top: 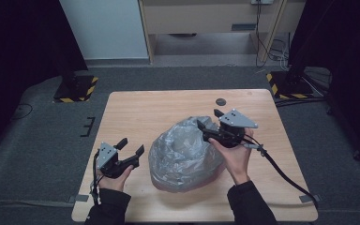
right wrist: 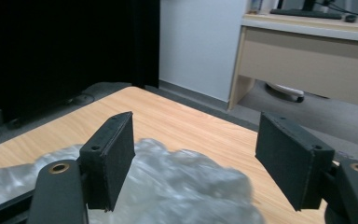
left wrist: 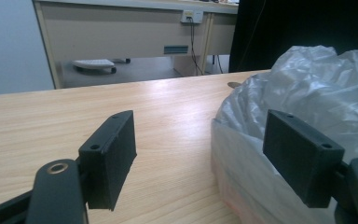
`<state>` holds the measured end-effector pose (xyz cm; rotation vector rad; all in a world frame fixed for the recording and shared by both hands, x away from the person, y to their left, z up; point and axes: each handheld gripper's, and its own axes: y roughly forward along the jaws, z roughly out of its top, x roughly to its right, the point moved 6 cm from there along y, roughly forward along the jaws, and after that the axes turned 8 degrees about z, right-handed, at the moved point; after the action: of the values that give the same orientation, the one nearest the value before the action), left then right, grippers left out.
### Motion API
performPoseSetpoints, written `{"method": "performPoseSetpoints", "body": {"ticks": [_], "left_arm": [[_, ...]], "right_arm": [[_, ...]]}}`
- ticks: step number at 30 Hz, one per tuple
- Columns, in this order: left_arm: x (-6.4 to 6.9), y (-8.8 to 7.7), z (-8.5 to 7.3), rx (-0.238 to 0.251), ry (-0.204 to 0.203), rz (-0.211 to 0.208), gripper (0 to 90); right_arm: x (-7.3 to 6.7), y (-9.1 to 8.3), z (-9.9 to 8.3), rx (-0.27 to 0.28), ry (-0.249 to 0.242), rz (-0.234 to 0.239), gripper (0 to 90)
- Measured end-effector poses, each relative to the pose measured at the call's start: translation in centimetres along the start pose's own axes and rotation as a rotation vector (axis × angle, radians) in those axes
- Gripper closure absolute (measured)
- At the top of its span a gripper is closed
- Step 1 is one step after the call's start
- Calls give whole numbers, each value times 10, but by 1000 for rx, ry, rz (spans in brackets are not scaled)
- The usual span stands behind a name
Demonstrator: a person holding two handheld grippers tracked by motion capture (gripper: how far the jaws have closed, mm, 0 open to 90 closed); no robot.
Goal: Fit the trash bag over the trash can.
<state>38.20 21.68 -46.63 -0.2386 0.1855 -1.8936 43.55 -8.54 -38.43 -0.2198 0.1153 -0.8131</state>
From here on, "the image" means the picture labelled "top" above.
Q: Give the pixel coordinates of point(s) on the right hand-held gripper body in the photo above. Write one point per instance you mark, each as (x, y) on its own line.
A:
(231, 131)

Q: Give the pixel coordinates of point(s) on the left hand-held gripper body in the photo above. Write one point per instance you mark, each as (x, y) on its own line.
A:
(112, 162)

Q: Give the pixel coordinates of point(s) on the grey plastic bag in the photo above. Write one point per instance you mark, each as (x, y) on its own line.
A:
(184, 156)

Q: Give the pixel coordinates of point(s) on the person's left hand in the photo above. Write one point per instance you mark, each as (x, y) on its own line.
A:
(115, 182)

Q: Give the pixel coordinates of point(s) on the person's right hand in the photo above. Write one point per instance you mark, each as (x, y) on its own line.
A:
(236, 159)

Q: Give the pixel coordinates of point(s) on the round dark table cap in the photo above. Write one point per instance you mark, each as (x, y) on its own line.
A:
(221, 101)

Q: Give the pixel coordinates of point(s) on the grey tape strip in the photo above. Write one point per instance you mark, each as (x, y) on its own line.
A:
(79, 198)
(309, 198)

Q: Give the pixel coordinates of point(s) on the striped black stand base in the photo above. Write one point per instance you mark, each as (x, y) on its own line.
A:
(76, 89)
(289, 86)

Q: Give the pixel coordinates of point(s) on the light wooden desk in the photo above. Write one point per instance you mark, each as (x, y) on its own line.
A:
(206, 17)

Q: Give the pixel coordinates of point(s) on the white panel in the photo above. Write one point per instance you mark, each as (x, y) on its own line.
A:
(106, 28)

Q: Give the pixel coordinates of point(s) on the grey power strip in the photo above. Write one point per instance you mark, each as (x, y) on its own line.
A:
(262, 1)

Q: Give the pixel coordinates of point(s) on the black curtain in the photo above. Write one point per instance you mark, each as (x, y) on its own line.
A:
(350, 62)
(18, 62)

